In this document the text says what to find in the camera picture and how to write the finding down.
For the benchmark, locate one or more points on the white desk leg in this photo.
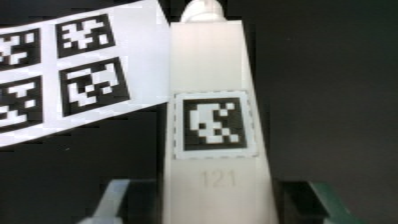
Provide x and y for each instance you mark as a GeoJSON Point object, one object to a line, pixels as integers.
{"type": "Point", "coordinates": [217, 182]}

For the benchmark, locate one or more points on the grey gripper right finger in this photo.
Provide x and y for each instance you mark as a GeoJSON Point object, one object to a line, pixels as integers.
{"type": "Point", "coordinates": [338, 214]}

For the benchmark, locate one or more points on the white marker base sheet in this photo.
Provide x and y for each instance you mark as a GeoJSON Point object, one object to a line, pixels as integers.
{"type": "Point", "coordinates": [84, 69]}

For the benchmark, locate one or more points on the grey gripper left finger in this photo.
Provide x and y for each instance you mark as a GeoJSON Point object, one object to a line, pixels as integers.
{"type": "Point", "coordinates": [105, 213]}

